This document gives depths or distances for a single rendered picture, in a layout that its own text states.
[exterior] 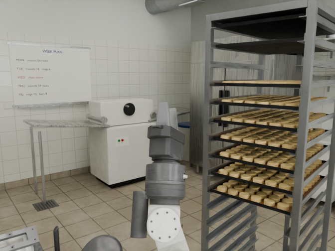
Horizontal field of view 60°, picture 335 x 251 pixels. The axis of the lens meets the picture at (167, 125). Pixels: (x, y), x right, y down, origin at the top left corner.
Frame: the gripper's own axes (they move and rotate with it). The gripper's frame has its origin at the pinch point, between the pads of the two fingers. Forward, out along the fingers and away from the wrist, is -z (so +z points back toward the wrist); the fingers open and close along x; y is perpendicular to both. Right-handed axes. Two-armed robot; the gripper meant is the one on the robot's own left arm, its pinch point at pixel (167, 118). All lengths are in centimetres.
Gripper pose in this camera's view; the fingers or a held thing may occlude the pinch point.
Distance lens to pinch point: 67.3
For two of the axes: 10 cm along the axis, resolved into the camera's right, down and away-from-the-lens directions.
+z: -0.4, 9.7, -2.4
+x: -4.0, -2.4, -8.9
